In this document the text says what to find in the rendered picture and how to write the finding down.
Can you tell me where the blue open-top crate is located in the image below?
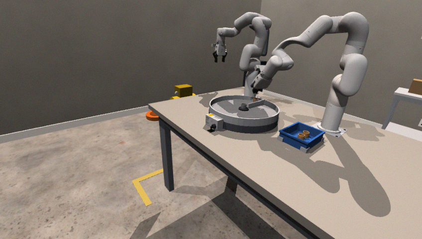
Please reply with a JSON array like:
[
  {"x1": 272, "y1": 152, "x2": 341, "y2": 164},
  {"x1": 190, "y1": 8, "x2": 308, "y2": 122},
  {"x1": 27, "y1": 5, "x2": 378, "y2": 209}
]
[{"x1": 279, "y1": 121, "x2": 325, "y2": 150}]

